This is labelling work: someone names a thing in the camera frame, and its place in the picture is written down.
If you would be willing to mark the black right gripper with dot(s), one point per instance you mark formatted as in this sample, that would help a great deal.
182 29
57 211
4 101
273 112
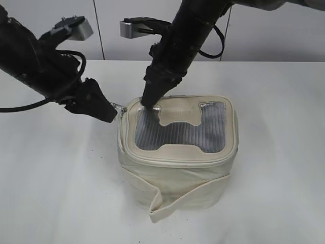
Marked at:
155 77

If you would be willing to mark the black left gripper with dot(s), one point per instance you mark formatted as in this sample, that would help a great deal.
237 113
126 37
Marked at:
87 98

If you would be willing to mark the metal zipper pull with ring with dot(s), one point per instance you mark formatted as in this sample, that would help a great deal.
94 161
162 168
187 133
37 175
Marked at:
120 108

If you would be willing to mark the cream canvas zipper bag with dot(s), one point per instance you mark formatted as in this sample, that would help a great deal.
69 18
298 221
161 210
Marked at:
179 154

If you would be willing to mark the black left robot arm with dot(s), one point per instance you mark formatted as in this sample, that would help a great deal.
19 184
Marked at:
55 74

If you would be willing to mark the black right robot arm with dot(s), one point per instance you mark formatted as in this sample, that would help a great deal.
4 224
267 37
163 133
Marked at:
181 42

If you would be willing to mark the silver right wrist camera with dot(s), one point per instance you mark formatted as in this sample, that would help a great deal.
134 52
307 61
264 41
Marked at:
136 27

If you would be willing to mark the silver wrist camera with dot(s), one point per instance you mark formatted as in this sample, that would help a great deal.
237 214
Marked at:
136 27
76 28

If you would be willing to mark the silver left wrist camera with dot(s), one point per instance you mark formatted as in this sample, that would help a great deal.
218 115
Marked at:
76 28

